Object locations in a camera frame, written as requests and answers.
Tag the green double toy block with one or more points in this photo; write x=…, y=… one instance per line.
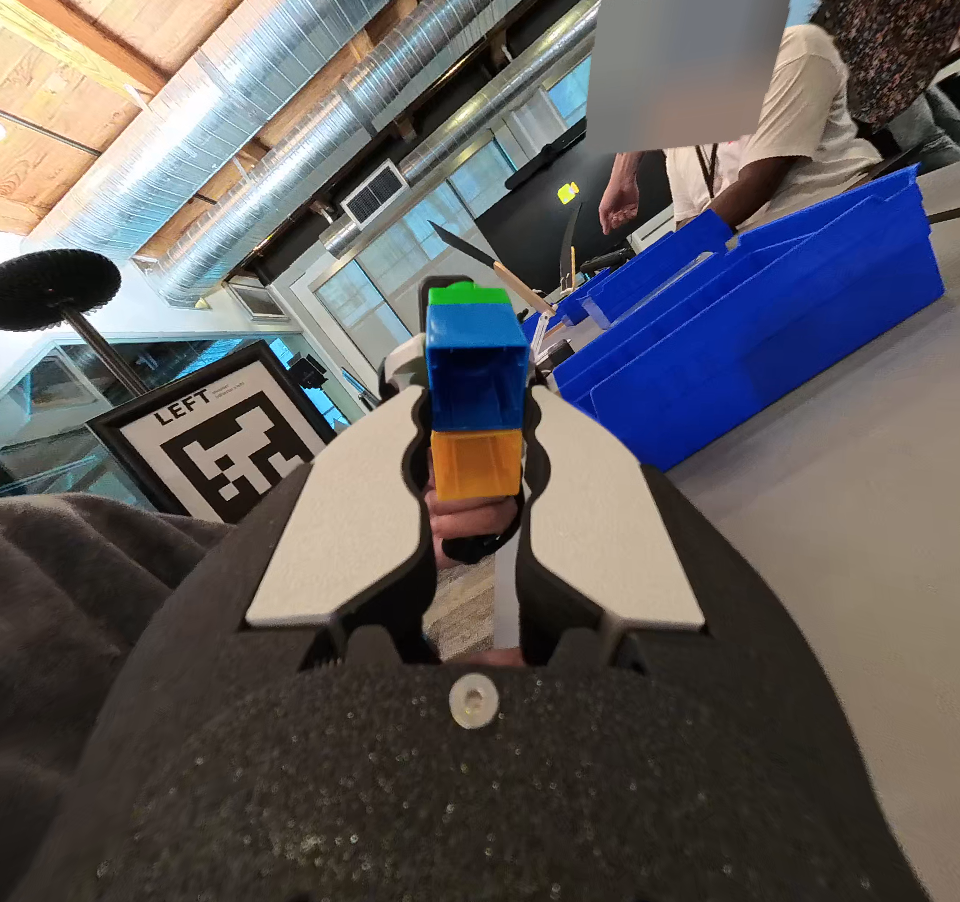
x=465, y=294

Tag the black white marker board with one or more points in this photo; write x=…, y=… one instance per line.
x=225, y=452

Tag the black video bar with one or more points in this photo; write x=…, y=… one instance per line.
x=544, y=159

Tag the black screen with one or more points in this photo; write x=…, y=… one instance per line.
x=525, y=226

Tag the clear plastic sheet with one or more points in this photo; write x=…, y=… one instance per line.
x=675, y=275

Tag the blue plastic bin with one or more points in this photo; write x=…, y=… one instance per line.
x=652, y=264
x=750, y=354

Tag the wide silver air duct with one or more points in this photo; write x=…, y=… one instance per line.
x=225, y=91
x=337, y=114

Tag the person's dark sweatshirt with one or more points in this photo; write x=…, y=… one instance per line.
x=75, y=617

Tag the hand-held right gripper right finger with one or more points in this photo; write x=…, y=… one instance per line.
x=615, y=527

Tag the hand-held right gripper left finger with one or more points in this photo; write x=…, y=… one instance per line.
x=337, y=527

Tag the denim jacket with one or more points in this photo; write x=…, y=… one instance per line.
x=922, y=121

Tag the light wooden slat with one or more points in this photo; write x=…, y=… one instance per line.
x=525, y=290

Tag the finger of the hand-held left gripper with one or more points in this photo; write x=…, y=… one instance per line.
x=536, y=375
x=409, y=362

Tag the narrow silver air duct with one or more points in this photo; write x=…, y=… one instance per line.
x=487, y=106

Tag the black studio light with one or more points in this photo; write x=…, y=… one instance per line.
x=311, y=373

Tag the person's left hand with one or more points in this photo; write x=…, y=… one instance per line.
x=465, y=515

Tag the grey desk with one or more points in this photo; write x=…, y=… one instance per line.
x=825, y=579

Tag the black fuzzy microphone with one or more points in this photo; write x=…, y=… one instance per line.
x=60, y=290

